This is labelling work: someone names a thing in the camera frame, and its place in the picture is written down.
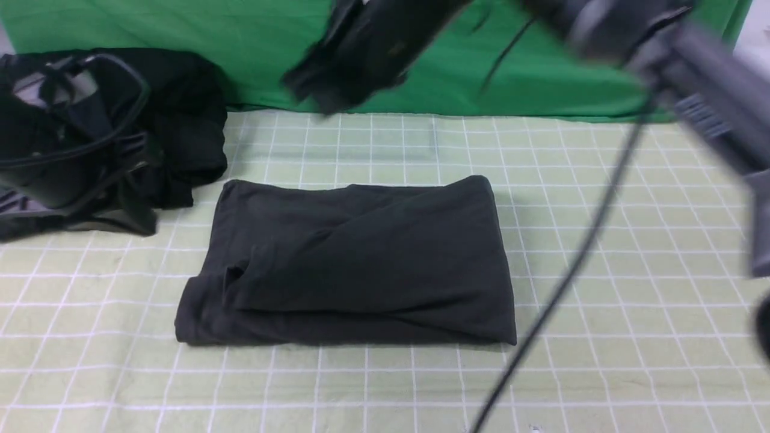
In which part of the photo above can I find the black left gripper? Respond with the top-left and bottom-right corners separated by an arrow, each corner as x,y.
1,54 -> 160,238

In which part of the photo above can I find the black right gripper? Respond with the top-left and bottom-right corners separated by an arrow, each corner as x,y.
281,1 -> 469,115

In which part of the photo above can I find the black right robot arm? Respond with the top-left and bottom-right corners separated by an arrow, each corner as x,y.
281,1 -> 769,278

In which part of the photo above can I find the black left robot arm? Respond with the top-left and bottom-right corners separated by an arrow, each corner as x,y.
2,53 -> 163,239

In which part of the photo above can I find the pile of black clothes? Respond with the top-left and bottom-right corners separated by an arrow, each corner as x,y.
0,49 -> 229,240

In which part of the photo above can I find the green backdrop cloth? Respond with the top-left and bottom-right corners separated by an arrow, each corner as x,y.
1,1 -> 644,121

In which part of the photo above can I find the green checkered tablecloth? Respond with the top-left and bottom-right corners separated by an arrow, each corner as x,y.
1,111 -> 768,432

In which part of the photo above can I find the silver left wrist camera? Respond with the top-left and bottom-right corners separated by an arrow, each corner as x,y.
11,70 -> 99,109

